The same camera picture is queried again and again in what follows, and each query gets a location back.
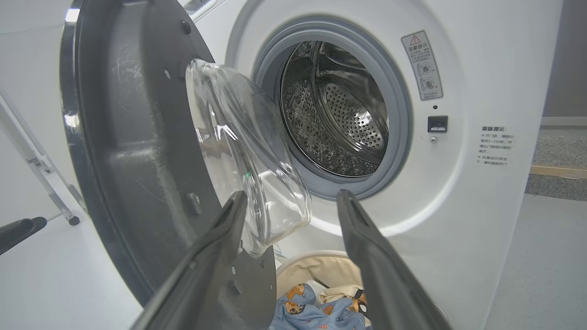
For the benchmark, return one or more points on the wooden trim strip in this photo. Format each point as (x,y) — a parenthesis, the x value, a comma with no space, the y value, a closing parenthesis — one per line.
(559,172)

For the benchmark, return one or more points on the blue cartoon print clothing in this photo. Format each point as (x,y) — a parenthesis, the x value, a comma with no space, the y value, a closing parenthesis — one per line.
(302,316)

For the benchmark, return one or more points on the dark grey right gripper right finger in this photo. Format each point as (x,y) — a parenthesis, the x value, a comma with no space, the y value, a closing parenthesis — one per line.
(385,284)

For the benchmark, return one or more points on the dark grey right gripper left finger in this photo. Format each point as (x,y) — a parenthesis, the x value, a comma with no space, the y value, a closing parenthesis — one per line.
(202,275)

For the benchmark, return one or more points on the white front-load washing machine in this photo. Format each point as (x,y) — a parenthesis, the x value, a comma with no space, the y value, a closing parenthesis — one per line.
(458,206)

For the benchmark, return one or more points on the grey warning label sticker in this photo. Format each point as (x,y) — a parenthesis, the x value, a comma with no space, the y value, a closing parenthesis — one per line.
(422,68)

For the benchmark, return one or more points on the stainless steel washing machine drum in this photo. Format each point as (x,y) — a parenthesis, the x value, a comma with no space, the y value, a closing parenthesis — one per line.
(348,114)

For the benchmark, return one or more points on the metal wheeled stand frame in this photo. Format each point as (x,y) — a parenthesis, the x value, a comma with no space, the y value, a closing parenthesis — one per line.
(39,165)

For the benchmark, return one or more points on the black rounded bar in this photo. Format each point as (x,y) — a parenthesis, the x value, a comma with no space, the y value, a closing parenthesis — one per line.
(18,231)

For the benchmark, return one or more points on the round chrome washing machine door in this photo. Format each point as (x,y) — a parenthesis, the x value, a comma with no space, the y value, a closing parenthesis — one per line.
(137,137)

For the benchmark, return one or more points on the cream fabric laundry basket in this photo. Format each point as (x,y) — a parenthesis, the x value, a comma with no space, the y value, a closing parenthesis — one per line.
(321,268)

